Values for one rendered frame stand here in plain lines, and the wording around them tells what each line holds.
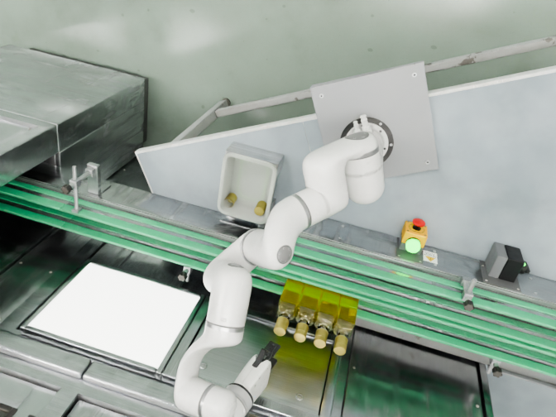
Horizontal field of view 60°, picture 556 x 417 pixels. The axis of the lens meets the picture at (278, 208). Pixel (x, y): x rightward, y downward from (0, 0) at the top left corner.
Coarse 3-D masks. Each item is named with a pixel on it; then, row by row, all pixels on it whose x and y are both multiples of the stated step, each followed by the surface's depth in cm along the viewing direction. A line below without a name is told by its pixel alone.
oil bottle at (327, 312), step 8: (328, 296) 146; (336, 296) 147; (320, 304) 143; (328, 304) 143; (336, 304) 144; (320, 312) 140; (328, 312) 140; (336, 312) 141; (320, 320) 138; (328, 320) 138; (328, 328) 139
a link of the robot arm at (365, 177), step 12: (372, 156) 112; (348, 168) 114; (360, 168) 113; (372, 168) 113; (348, 180) 116; (360, 180) 114; (372, 180) 114; (384, 180) 121; (348, 192) 118; (360, 192) 116; (372, 192) 116
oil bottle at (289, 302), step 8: (288, 280) 149; (296, 280) 150; (288, 288) 146; (296, 288) 147; (280, 296) 143; (288, 296) 143; (296, 296) 144; (280, 304) 140; (288, 304) 140; (296, 304) 141; (280, 312) 140; (288, 312) 140
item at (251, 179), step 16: (224, 160) 149; (240, 160) 156; (256, 160) 147; (224, 176) 153; (240, 176) 159; (256, 176) 158; (272, 176) 148; (224, 192) 158; (240, 192) 162; (256, 192) 161; (272, 192) 151; (224, 208) 160; (240, 208) 161
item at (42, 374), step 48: (0, 240) 170; (48, 240) 175; (96, 240) 178; (0, 288) 152; (48, 288) 154; (192, 288) 167; (0, 336) 133; (384, 336) 163; (0, 384) 126; (48, 384) 126; (96, 384) 128; (144, 384) 128; (384, 384) 146; (432, 384) 149; (480, 384) 152
